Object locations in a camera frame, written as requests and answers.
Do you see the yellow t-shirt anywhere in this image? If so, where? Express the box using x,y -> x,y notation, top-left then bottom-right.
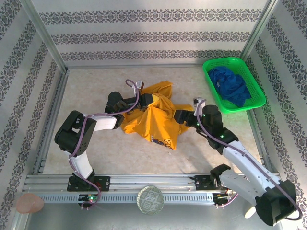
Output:
119,80 -> 195,151

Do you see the blue cloth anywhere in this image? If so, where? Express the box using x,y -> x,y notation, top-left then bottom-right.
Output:
208,67 -> 252,108

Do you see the green plastic basket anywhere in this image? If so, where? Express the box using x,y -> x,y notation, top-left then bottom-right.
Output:
202,56 -> 266,115

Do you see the small circuit board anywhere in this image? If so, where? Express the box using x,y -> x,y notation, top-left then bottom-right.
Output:
78,194 -> 100,202
213,193 -> 232,201

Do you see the white peeler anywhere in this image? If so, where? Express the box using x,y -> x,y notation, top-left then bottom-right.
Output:
244,206 -> 256,219

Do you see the round patterned glass dish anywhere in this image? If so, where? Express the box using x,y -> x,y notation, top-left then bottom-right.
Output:
136,184 -> 165,216

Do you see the pink translucent cup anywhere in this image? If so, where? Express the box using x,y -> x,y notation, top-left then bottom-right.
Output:
16,193 -> 45,214

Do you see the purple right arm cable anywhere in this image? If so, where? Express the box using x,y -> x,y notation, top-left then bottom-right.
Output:
196,98 -> 302,221

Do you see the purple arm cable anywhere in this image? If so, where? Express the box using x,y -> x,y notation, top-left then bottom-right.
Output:
196,98 -> 302,221
68,79 -> 140,211

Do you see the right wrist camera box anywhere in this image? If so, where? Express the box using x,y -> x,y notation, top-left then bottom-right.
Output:
193,97 -> 207,113

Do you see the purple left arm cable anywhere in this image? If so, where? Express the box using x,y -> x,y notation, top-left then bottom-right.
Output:
68,79 -> 140,211

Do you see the aluminium back rail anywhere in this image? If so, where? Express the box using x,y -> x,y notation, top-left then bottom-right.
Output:
66,63 -> 204,70

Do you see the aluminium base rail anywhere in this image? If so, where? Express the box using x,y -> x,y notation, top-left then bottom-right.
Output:
23,172 -> 286,192

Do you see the perforated metal cable duct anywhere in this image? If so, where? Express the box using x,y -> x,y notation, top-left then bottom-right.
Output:
35,193 -> 214,204

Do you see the aluminium frame post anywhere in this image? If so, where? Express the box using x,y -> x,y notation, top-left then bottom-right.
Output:
19,0 -> 69,72
239,0 -> 280,63

